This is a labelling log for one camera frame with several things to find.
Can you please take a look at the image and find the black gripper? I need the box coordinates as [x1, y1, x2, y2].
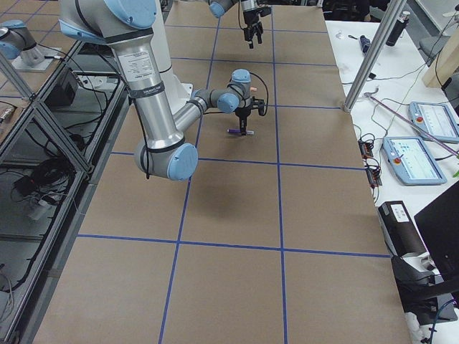
[235, 106, 252, 136]
[242, 9, 264, 49]

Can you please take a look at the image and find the purple highlighter pen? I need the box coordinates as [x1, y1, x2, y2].
[227, 129, 255, 135]

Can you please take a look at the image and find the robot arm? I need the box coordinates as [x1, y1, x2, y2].
[208, 0, 271, 49]
[60, 1, 254, 181]

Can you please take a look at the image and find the purple stick tool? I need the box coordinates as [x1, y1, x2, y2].
[361, 89, 459, 156]

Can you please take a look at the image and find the black water bottle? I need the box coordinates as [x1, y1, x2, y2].
[386, 11, 411, 47]

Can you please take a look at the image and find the near teach pendant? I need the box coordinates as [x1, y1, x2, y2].
[382, 136, 447, 186]

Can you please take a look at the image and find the teach pendant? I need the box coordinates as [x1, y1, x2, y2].
[382, 136, 447, 186]
[409, 102, 458, 143]

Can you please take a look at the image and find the far teach pendant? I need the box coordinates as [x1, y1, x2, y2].
[409, 102, 458, 143]

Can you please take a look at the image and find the black box with label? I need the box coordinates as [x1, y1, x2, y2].
[378, 201, 427, 258]

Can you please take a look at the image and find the black monitor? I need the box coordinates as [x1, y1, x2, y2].
[415, 182, 458, 280]

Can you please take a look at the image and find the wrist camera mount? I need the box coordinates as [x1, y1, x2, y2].
[250, 96, 267, 116]
[257, 5, 272, 17]

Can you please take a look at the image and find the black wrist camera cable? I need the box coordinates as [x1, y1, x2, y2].
[200, 72, 269, 118]

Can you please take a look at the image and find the white pedestal column base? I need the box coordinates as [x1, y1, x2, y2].
[151, 0, 193, 114]

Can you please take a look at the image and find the aluminium frame post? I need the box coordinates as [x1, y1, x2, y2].
[342, 0, 407, 113]

